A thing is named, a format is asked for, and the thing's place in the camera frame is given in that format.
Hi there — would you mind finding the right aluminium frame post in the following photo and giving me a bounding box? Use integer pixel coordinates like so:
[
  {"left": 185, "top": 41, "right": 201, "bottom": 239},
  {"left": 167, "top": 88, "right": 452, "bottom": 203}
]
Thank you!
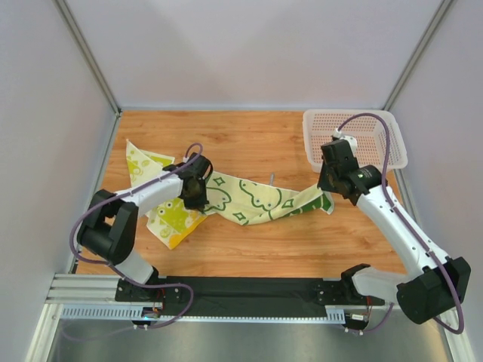
[{"left": 382, "top": 0, "right": 457, "bottom": 112}]

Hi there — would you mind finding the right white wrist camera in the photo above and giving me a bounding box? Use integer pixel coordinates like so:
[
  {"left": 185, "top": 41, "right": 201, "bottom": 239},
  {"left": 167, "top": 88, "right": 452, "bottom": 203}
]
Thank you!
[{"left": 332, "top": 129, "right": 358, "bottom": 154}]

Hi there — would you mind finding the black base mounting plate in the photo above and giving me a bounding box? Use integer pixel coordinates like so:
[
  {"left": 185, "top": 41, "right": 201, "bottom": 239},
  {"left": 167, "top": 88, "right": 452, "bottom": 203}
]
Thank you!
[{"left": 115, "top": 275, "right": 386, "bottom": 318}]

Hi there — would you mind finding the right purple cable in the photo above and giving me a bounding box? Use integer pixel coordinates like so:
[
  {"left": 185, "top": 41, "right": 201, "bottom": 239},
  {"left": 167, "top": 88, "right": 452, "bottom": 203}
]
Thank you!
[{"left": 335, "top": 112, "right": 466, "bottom": 336}]

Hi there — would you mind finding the slotted grey cable duct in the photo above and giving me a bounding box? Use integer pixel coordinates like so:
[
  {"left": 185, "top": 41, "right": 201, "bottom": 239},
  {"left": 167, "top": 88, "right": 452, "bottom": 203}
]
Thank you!
[{"left": 60, "top": 305, "right": 369, "bottom": 325}]

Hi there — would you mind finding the aluminium front rail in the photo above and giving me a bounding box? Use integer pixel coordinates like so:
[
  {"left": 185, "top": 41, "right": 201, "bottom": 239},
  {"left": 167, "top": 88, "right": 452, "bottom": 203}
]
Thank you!
[{"left": 44, "top": 271, "right": 460, "bottom": 311}]

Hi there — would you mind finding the yellow lime patterned towel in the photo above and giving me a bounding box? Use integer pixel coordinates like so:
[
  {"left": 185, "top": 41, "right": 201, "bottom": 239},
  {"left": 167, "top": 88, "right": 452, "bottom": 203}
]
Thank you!
[{"left": 125, "top": 141, "right": 206, "bottom": 250}]

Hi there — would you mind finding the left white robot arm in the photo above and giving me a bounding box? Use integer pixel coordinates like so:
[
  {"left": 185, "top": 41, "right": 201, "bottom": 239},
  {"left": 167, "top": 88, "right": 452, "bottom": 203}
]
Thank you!
[{"left": 71, "top": 152, "right": 213, "bottom": 289}]

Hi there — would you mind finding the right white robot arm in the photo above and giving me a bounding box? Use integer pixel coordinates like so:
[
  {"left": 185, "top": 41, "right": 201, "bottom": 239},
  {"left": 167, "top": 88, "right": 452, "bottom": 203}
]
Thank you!
[{"left": 318, "top": 139, "right": 471, "bottom": 324}]

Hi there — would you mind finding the aluminium frame post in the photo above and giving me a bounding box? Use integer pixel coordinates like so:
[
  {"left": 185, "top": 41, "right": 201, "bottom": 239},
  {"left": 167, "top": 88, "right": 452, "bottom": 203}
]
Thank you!
[
  {"left": 53, "top": 0, "right": 122, "bottom": 116},
  {"left": 382, "top": 0, "right": 457, "bottom": 112}
]

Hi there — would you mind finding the left aluminium frame post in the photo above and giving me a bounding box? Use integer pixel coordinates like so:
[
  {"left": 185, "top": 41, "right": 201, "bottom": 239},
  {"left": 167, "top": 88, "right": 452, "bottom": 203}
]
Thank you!
[{"left": 53, "top": 0, "right": 122, "bottom": 116}]

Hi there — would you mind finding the white perforated plastic basket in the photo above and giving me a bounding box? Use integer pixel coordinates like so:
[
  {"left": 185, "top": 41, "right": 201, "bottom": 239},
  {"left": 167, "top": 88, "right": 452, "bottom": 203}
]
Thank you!
[{"left": 303, "top": 109, "right": 408, "bottom": 173}]

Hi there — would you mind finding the green cream patterned towel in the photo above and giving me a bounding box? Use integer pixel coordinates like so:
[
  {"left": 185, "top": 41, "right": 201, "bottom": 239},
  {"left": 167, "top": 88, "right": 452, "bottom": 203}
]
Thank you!
[{"left": 205, "top": 172, "right": 334, "bottom": 225}]

